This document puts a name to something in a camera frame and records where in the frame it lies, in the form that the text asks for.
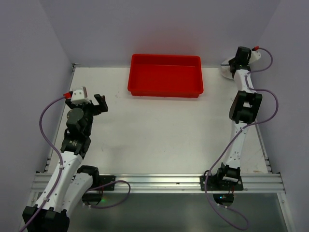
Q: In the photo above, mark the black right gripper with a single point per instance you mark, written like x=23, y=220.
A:
x=232, y=63

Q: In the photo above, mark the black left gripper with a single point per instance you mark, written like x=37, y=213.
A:
x=90, y=105

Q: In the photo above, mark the white mesh laundry bag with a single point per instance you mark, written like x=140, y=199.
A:
x=225, y=69

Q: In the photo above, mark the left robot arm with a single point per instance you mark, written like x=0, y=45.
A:
x=70, y=180

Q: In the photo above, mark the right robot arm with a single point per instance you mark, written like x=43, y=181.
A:
x=243, y=112

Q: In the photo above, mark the red plastic tray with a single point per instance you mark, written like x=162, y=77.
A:
x=165, y=76

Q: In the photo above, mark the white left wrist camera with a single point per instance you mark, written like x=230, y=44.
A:
x=79, y=96

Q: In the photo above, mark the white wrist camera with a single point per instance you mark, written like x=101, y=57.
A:
x=79, y=96
x=255, y=55

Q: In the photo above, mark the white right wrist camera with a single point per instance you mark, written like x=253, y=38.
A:
x=255, y=55

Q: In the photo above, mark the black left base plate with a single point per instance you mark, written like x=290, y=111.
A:
x=105, y=179

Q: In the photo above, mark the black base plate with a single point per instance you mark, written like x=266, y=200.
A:
x=105, y=179
x=213, y=184

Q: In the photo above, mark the aluminium frame rail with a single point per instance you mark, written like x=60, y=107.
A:
x=193, y=183

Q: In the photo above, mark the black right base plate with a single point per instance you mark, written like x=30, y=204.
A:
x=213, y=184

